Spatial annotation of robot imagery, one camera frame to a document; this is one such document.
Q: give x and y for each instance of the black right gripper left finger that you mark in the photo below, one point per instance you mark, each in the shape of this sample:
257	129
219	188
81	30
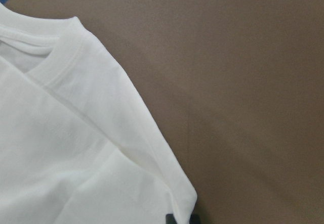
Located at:
170	219

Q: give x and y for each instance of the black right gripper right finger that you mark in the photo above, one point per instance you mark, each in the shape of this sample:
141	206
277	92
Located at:
194	219

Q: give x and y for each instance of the white long-sleeve printed shirt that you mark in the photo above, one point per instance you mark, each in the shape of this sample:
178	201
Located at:
78	144

